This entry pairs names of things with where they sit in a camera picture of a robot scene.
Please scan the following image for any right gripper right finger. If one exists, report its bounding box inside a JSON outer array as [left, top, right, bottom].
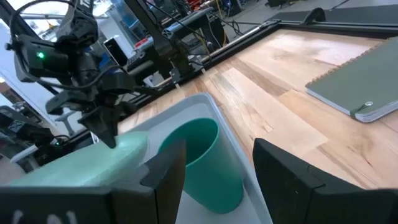
[[252, 138, 398, 224]]

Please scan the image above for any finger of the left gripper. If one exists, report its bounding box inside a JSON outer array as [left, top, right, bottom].
[[98, 73, 137, 110], [45, 90, 118, 149]]

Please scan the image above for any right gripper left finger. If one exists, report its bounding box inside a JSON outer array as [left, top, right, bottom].
[[0, 138, 188, 224]]

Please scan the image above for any light green plate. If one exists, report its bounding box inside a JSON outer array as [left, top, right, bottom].
[[8, 130, 149, 188]]

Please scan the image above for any dark green cup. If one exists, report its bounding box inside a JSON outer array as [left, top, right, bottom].
[[157, 117, 245, 215]]

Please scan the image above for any grey plastic tray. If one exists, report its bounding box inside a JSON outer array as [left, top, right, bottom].
[[118, 92, 274, 224]]

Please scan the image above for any white box device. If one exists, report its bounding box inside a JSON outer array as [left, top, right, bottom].
[[103, 35, 129, 67]]

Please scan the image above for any green spiral notebook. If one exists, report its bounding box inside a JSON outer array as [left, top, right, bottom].
[[304, 36, 398, 123]]

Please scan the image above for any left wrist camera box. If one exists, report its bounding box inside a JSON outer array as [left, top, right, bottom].
[[4, 33, 70, 83]]

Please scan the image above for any black aluminium table frame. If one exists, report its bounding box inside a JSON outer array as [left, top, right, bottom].
[[118, 18, 398, 110]]

